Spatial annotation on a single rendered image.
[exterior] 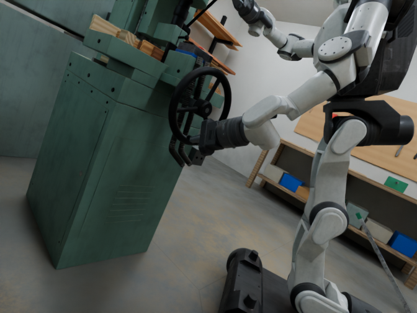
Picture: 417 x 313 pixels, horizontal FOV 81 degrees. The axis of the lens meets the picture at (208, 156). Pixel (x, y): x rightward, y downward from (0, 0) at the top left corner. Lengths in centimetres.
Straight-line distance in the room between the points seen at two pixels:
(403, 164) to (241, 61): 308
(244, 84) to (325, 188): 391
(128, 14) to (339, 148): 105
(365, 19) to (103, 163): 92
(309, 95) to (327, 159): 39
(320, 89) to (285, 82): 381
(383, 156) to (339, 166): 294
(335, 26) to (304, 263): 89
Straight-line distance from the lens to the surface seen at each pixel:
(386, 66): 108
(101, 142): 95
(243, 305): 108
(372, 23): 82
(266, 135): 68
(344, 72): 72
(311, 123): 415
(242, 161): 447
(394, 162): 397
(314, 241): 107
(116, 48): 89
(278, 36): 149
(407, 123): 114
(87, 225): 112
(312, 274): 118
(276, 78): 458
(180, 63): 95
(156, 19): 124
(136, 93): 94
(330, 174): 106
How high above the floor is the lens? 82
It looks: 10 degrees down
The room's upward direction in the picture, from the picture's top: 24 degrees clockwise
